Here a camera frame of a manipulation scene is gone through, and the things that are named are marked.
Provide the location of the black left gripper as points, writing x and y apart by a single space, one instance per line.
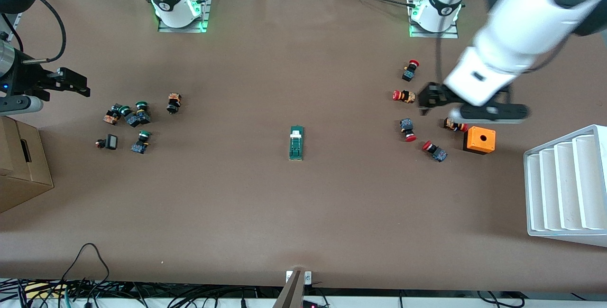
435 95

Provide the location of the brown cardboard box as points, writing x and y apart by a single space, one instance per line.
23 170

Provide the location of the aluminium right arm base plate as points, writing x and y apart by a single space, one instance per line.
182 28

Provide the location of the yellow tag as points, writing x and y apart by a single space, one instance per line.
40 290

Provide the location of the green load switch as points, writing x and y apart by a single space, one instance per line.
296 146

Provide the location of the black selector switch red tip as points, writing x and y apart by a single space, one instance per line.
112 142

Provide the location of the silver metal bracket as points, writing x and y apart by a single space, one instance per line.
308 277

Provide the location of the white ridged plastic tray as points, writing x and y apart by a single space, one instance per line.
564 184

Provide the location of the brown support beam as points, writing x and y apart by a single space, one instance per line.
290 294

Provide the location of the green button blue contact block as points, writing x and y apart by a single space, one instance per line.
140 146
143 117
133 120

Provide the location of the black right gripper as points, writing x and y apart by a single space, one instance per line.
26 79

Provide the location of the red button orange contact block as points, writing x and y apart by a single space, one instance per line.
405 96
456 126

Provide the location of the orange button enclosure box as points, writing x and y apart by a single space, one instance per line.
486 143

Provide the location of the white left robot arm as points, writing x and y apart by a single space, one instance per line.
517 28

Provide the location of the red button blue contact block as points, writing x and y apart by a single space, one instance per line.
407 126
409 73
436 151

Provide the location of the aluminium left arm base plate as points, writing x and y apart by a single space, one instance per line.
434 34

